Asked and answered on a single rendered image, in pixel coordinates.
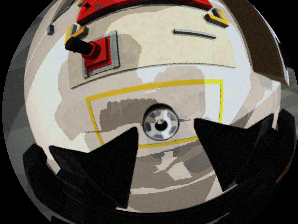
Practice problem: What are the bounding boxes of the grey wheel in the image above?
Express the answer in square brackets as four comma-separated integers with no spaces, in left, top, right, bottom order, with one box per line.
[142,103,180,141]

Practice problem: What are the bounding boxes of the grey rectangular bar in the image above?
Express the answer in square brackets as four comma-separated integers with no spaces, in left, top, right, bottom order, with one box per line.
[47,24,55,36]

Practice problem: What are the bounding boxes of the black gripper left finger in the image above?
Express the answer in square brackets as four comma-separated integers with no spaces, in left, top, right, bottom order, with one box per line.
[48,127,138,209]

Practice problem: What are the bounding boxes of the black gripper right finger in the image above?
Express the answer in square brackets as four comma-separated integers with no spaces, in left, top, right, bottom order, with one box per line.
[194,113,274,192]

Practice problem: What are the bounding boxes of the yellow rectangular outline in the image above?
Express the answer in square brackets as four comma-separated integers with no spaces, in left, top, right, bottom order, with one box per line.
[85,79,223,149]

